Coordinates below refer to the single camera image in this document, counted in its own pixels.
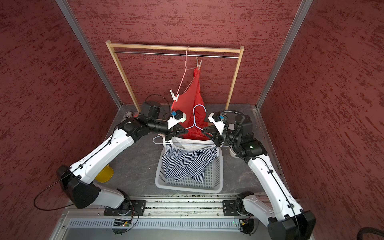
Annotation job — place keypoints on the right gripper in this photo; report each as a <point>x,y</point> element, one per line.
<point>216,137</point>

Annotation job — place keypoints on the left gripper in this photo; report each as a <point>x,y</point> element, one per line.
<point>175,133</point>

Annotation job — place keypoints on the light blue wire hanger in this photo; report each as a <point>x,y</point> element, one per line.
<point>191,142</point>

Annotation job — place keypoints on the blue white striped tank top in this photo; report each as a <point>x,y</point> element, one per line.
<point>189,161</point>

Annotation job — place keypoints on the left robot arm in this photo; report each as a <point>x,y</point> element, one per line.
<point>77,181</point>

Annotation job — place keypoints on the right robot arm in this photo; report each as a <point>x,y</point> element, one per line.
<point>285,218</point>

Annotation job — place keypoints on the red tank top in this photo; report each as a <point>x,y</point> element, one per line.
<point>191,103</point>

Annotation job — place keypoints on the white plastic tub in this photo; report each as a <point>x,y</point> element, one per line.
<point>234,154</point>

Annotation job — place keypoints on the white clothespin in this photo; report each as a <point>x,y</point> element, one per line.
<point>174,97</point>

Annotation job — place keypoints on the white perforated laundry basket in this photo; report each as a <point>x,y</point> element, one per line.
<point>212,184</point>

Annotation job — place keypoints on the wooden clothes rack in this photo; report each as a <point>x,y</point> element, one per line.
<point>112,49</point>

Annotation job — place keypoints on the yellow pencil cup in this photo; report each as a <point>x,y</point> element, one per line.
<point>105,174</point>

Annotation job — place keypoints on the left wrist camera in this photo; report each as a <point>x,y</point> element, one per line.
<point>176,117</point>

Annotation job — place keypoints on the pink wire hanger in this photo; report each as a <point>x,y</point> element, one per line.
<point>185,71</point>

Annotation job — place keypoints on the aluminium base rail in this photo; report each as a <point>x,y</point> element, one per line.
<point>167,217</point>

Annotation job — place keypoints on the aluminium corner post right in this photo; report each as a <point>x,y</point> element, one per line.
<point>290,37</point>

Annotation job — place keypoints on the aluminium corner post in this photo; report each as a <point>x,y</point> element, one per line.
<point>79,33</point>
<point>290,37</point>

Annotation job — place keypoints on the aluminium corner post left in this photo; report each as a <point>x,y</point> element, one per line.
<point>79,33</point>

